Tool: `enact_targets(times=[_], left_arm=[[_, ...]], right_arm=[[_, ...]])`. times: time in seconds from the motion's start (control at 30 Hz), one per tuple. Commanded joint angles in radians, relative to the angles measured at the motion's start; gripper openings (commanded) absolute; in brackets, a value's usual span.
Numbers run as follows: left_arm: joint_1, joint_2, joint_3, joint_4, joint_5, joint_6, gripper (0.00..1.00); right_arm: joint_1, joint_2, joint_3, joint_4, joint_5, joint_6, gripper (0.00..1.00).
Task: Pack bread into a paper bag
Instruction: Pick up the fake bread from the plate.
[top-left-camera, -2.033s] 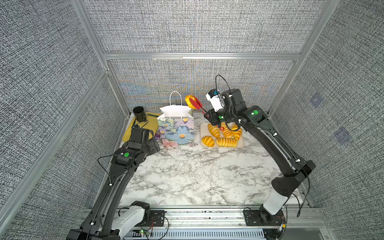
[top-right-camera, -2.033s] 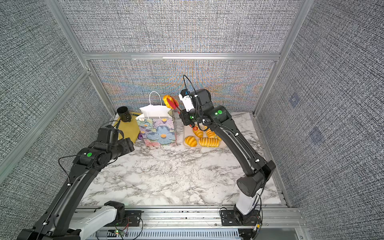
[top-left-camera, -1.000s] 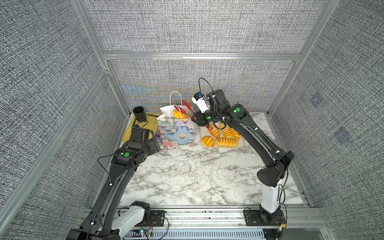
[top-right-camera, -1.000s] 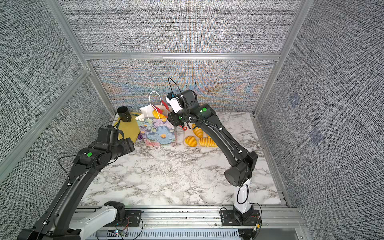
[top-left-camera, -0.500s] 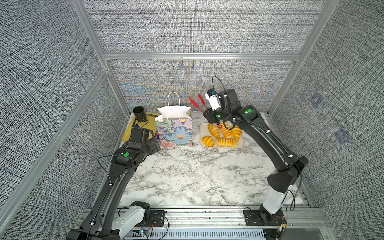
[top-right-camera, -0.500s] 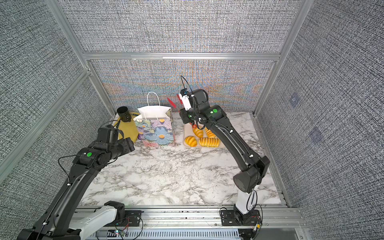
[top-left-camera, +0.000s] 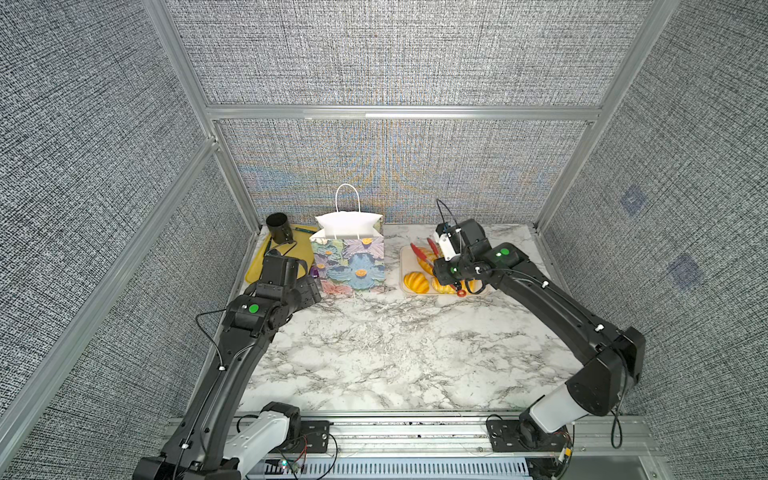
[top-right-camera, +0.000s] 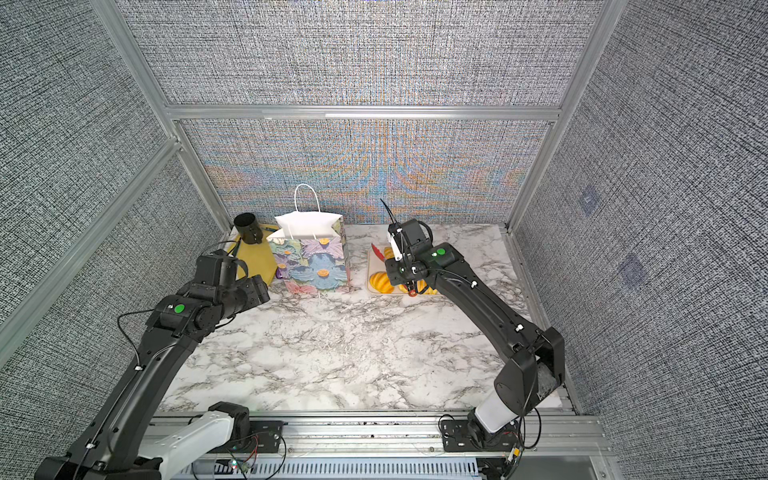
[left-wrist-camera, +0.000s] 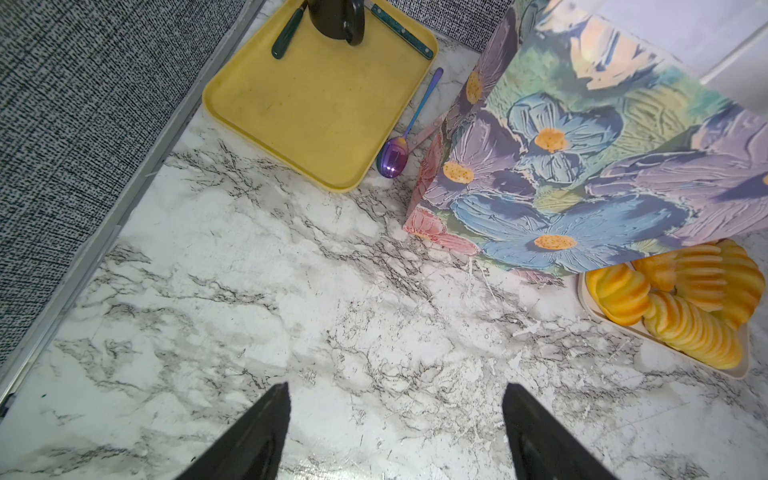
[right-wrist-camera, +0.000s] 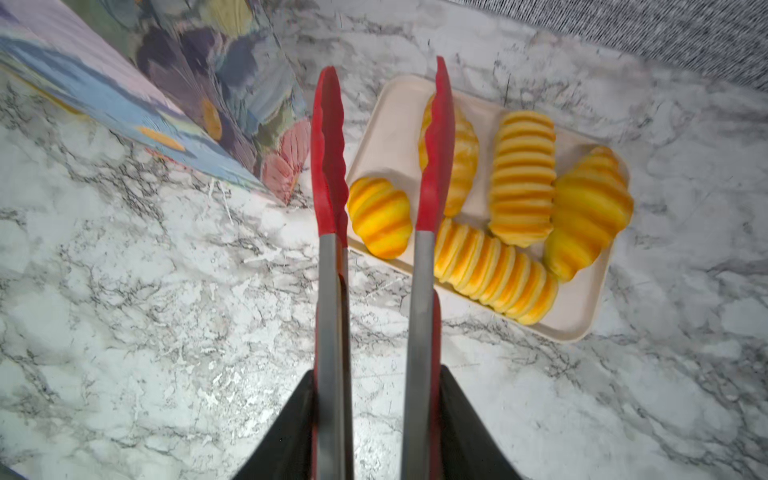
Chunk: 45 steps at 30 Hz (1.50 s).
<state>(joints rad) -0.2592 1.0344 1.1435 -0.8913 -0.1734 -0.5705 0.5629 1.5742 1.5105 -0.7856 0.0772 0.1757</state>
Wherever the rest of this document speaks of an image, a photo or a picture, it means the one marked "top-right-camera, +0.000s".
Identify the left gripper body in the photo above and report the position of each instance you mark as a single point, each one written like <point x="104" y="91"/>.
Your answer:
<point x="246" y="295"/>

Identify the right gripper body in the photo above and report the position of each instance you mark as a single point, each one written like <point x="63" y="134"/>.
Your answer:
<point x="402" y="271"/>

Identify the floral paper gift bag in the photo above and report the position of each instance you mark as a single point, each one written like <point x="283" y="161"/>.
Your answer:
<point x="310" y="246"/>

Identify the yellow striped bread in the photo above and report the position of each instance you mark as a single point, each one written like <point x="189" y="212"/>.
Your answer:
<point x="380" y="283"/>
<point x="421" y="288"/>

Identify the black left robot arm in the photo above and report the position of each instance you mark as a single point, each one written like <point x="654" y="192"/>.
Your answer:
<point x="109" y="448"/>

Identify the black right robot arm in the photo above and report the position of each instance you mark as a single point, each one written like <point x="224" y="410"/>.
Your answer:
<point x="534" y="359"/>

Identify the beige bread tray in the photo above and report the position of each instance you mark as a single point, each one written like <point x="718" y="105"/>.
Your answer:
<point x="375" y="264"/>

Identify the yellow striped bread front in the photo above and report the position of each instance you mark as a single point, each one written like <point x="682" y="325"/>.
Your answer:
<point x="421" y="288"/>

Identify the black cup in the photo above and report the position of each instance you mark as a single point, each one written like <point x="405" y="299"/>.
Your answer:
<point x="248" y="228"/>

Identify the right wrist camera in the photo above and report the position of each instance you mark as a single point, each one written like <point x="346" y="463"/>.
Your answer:
<point x="394" y="231"/>

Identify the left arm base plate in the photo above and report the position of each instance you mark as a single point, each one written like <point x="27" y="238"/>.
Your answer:
<point x="263" y="436"/>

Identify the aluminium front rail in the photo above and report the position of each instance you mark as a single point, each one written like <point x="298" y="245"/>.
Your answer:
<point x="416" y="433"/>

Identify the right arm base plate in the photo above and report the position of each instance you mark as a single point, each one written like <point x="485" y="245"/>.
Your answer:
<point x="465" y="436"/>

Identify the white slotted cable duct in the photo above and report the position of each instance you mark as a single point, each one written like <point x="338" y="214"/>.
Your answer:
<point x="336" y="468"/>

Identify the aluminium cage frame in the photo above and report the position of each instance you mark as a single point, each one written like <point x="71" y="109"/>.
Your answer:
<point x="86" y="125"/>

